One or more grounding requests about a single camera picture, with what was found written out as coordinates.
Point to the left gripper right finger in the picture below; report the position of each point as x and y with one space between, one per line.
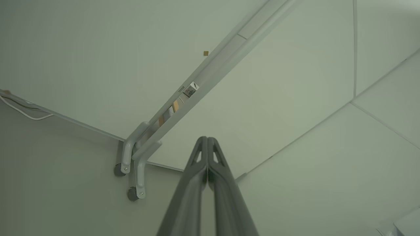
229 203

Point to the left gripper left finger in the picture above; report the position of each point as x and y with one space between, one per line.
188 196

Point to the metal leg with caster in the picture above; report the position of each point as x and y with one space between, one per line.
140 177
126 154

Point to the white partition panel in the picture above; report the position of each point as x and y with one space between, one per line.
279 98
115 59

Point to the small square frame sticker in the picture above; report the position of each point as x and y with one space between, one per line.
191 89

